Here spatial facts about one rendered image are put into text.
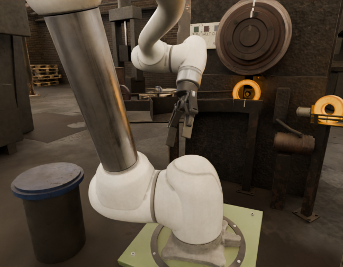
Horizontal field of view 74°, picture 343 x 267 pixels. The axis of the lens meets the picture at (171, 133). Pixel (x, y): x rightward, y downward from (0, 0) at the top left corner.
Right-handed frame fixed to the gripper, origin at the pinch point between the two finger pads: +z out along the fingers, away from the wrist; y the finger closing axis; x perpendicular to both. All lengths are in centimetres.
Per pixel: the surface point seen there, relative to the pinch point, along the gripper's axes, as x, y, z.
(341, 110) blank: -90, 4, -45
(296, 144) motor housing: -87, 28, -29
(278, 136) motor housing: -80, 35, -34
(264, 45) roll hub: -52, 22, -81
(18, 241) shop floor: 47, 93, 54
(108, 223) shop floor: 2, 88, 37
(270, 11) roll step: -49, 15, -100
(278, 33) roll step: -57, 16, -89
